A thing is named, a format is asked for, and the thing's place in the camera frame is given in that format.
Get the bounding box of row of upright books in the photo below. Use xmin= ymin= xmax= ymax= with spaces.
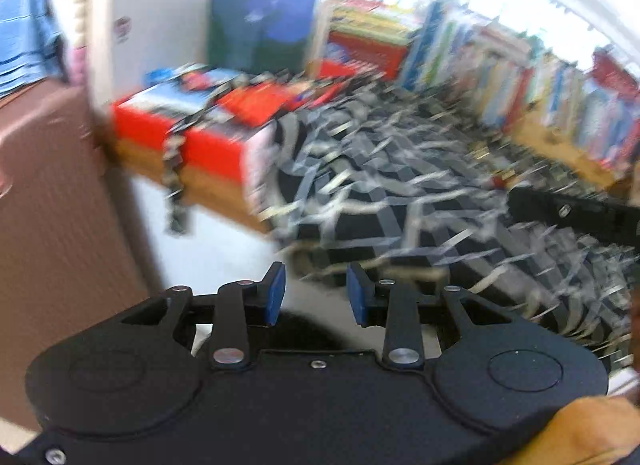
xmin=397 ymin=0 xmax=639 ymax=172

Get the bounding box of stack of flat books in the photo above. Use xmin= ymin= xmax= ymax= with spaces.
xmin=326 ymin=0 xmax=422 ymax=47

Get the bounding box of person's right hand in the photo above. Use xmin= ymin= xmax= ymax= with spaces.
xmin=502 ymin=397 xmax=639 ymax=465

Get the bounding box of black trash bin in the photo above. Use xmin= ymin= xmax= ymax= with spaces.
xmin=247 ymin=311 xmax=355 ymax=352

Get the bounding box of wooden drawer shelf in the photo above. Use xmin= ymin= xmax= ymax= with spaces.
xmin=511 ymin=116 xmax=632 ymax=199

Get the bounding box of black white patterned cloth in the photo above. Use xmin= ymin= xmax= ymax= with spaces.
xmin=162 ymin=71 xmax=640 ymax=371

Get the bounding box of red box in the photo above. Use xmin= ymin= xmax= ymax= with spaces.
xmin=110 ymin=66 xmax=352 ymax=186

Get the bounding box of pink suitcase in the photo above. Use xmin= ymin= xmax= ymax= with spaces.
xmin=0 ymin=79 xmax=149 ymax=429

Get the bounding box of red plastic basket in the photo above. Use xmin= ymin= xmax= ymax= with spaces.
xmin=323 ymin=32 xmax=409 ymax=80

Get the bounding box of large blue book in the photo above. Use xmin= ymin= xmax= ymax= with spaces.
xmin=206 ymin=0 xmax=317 ymax=74

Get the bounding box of blue towel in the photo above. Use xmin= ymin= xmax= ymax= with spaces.
xmin=0 ymin=0 xmax=67 ymax=98

